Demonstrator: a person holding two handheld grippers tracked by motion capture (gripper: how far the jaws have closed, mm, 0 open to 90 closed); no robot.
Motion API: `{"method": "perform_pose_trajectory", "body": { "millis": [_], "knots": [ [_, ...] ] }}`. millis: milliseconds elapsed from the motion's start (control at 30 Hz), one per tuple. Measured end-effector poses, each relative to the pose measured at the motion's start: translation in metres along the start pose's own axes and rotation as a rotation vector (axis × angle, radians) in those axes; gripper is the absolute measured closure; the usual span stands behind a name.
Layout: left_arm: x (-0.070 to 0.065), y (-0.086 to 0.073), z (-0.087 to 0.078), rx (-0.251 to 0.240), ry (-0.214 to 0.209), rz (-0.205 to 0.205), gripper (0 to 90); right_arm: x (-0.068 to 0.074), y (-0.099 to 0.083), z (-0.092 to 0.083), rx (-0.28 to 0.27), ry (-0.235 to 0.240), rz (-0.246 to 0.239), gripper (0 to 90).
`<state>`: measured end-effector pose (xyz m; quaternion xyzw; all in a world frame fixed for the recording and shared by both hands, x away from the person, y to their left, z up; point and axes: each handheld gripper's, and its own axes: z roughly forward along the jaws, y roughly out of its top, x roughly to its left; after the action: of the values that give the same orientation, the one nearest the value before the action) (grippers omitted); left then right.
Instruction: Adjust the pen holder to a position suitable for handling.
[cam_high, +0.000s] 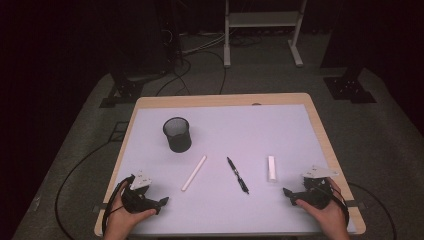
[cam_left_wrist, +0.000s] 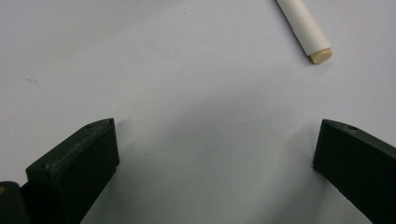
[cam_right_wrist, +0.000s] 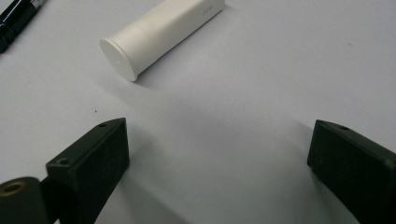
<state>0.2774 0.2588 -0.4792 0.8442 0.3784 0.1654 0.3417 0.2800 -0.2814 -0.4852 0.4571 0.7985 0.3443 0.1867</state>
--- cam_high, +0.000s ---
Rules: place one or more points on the white pen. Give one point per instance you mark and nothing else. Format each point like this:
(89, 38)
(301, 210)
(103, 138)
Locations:
(194, 173)

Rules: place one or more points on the dark equipment tower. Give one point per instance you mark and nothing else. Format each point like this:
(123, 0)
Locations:
(168, 33)

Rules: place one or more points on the person's right hand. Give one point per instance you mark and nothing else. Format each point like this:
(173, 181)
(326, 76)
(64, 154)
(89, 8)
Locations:
(330, 216)

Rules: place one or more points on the white eraser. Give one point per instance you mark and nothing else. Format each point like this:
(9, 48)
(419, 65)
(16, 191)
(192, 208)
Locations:
(272, 168)

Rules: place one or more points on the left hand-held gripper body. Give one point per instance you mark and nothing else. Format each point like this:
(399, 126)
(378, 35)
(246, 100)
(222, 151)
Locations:
(136, 200)

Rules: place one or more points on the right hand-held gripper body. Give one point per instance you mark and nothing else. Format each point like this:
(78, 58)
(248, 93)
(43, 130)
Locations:
(316, 195)

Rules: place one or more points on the black pen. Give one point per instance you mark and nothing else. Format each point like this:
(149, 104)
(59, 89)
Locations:
(238, 175)

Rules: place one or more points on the black mesh pen holder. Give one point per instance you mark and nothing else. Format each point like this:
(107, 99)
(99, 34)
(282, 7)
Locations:
(178, 140)

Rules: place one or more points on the black stand base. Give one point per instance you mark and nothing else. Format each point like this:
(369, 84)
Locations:
(125, 91)
(348, 88)

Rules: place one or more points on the white metal desk frame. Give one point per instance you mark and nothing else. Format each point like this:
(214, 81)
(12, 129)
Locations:
(263, 19)

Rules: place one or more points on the person's left hand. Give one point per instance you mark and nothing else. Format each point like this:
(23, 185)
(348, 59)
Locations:
(121, 220)

